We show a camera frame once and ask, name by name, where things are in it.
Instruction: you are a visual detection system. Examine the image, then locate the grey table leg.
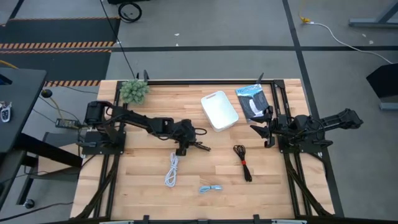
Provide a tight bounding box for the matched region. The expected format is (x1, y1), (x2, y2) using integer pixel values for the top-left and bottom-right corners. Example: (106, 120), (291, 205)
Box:
(348, 0), (398, 29)

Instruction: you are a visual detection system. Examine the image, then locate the black USB-C cable red tie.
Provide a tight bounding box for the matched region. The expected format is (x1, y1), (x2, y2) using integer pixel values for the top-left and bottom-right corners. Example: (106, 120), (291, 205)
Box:
(233, 144), (253, 183)

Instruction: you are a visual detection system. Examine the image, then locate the green potted plant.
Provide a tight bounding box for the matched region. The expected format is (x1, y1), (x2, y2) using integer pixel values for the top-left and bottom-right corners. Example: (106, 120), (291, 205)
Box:
(119, 78), (150, 105)

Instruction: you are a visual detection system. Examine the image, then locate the white plastic bin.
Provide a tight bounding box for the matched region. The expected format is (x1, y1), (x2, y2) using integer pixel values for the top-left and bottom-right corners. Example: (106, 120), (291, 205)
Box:
(200, 90), (240, 133)

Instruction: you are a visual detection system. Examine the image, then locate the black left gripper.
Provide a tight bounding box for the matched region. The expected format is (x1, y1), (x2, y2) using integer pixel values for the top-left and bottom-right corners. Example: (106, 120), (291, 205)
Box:
(172, 119), (211, 157)

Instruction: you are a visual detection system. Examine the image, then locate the long black floor cable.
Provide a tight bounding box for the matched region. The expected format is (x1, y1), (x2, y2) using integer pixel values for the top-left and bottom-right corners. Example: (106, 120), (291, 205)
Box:
(99, 0), (138, 80)

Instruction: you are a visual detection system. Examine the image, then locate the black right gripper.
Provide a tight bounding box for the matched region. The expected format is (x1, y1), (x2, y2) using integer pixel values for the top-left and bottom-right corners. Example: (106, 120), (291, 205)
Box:
(249, 105), (295, 149)

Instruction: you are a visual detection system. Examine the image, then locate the white floor cable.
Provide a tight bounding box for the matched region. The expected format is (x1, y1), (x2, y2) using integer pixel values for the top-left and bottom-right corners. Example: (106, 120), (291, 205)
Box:
(306, 21), (394, 65)

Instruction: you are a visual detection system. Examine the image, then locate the yellow floor cable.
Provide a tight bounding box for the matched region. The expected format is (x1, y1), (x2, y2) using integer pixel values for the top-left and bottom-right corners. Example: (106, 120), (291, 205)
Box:
(297, 0), (312, 24)

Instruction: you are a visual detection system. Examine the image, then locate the white key fob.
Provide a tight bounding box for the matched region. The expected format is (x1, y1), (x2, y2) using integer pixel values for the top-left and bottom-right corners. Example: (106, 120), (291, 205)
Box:
(0, 100), (13, 123)

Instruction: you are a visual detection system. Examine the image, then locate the black hazard-striped floor mat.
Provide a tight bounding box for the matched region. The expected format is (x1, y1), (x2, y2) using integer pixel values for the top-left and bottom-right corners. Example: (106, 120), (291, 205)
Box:
(0, 16), (122, 88)

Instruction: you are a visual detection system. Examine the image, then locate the black coiled floor cable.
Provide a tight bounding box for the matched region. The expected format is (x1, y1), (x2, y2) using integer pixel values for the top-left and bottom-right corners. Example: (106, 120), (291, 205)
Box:
(117, 1), (143, 24)

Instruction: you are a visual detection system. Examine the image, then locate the black aluminium rig frame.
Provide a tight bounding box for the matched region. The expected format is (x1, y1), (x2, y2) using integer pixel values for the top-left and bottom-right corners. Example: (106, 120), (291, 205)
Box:
(73, 70), (336, 224)

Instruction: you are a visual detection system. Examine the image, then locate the black power strip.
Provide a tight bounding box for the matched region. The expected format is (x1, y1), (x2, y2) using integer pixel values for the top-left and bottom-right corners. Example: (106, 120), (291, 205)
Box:
(55, 118), (81, 129)

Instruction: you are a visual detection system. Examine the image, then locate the black side desk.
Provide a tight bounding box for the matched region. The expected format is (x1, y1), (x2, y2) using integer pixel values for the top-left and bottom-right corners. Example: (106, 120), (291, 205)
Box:
(366, 62), (398, 111)

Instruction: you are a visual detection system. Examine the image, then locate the light blue USB-C cable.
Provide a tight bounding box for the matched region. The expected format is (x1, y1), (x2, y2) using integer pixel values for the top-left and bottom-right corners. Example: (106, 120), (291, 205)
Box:
(198, 184), (224, 195)

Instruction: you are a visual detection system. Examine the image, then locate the white coiled USB-C cable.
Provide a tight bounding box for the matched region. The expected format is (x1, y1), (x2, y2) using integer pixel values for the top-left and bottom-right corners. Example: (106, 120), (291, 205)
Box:
(164, 151), (180, 189)

